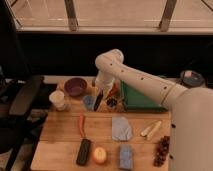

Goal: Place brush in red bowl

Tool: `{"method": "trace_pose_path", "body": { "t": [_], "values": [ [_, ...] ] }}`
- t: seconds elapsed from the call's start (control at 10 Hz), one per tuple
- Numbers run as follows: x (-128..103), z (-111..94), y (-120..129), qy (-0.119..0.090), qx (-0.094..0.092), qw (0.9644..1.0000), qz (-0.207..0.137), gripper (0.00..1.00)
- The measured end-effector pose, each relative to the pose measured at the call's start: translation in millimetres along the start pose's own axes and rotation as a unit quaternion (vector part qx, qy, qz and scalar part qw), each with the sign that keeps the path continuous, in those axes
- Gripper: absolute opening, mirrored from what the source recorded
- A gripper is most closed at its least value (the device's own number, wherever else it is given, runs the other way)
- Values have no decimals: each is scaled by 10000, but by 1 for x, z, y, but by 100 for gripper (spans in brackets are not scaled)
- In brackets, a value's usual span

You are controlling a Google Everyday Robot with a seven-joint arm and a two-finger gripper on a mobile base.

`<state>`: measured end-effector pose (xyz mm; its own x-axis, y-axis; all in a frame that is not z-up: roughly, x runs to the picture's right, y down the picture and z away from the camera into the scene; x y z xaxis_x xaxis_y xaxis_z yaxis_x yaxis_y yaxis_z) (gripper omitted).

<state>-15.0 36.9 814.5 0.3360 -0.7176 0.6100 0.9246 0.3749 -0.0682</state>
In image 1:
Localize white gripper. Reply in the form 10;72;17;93
95;81;113;97

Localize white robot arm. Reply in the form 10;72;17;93
95;49;213;171

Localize red bowl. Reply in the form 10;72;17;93
108;84;119;98

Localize purple bowl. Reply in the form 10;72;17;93
64;77;87;97

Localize dark glass jar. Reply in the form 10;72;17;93
106;98;118;112

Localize small blue cup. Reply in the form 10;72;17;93
83;95;94;111

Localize green plastic tray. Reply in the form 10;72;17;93
120;82;165;112

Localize orange carrot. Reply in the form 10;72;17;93
78;114;86;138

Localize white cup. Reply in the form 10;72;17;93
49;90;65;111

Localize light blue cloth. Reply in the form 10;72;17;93
112;117;133;141

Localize black rectangular block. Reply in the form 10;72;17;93
76;138;91;166

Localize pale yellow banana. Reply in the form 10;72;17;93
140;120;162;140

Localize yellow lemon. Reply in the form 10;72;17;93
93;147;107;164

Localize blue sponge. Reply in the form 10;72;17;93
119;144;133;170

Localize black office chair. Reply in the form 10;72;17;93
0;0;47;171

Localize dark red grapes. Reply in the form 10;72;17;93
153;136;170;167

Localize round dark base plate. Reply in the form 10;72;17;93
180;70;204;87

